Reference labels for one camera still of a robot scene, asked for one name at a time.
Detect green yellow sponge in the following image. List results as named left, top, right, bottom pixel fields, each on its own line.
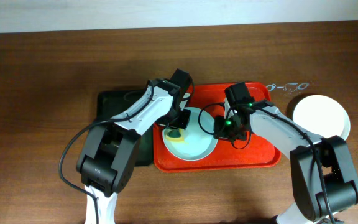
left=165, top=129, right=185, bottom=142

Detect red plastic tray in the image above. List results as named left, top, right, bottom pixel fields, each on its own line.
left=152, top=82, right=281, bottom=173

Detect light blue plate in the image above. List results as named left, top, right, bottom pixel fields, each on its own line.
left=162, top=107, right=218, bottom=161

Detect black plastic tray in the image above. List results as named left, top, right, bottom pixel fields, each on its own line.
left=96, top=90, right=154, bottom=166

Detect white plate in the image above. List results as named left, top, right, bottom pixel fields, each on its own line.
left=292, top=95, right=351, bottom=140

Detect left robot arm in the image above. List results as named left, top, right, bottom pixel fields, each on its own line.
left=76, top=69, right=193, bottom=223

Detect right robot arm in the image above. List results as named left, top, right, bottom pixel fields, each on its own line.
left=213, top=83, right=358, bottom=223

